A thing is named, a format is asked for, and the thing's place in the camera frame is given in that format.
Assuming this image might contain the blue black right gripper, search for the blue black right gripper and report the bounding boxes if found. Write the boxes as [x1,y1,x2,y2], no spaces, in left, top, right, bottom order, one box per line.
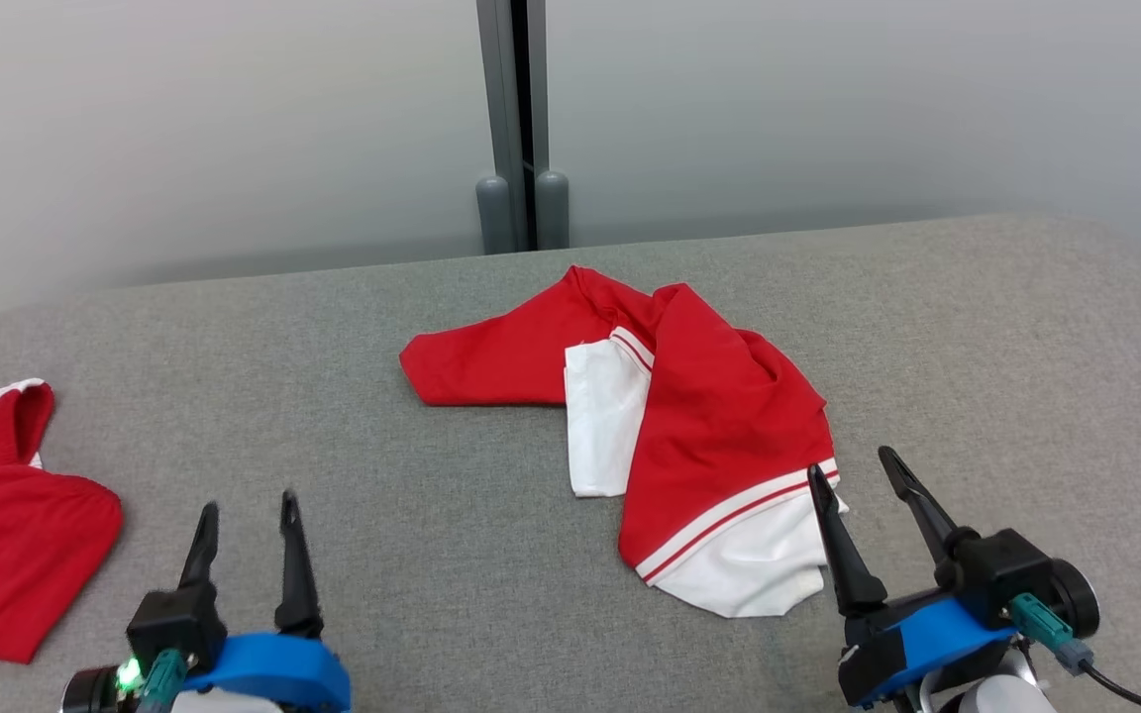
[807,446,1101,706]

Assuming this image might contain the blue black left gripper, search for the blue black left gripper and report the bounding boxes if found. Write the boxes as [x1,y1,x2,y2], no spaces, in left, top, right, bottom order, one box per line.
[60,489,352,713]

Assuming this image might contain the red white basketball jersey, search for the red white basketball jersey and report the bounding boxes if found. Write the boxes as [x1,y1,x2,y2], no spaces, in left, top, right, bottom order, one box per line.
[399,264,850,619]

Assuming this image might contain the red shorts with white stripe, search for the red shorts with white stripe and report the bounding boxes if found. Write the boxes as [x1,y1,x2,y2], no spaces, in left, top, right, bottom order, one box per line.
[0,378,124,664]

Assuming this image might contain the grey cylindrical partition foot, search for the grey cylindrical partition foot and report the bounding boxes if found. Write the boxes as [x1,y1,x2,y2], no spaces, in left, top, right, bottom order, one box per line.
[475,175,514,255]
[535,170,571,251]

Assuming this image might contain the grey partition post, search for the grey partition post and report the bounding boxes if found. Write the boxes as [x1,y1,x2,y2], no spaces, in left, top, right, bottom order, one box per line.
[476,0,550,254]

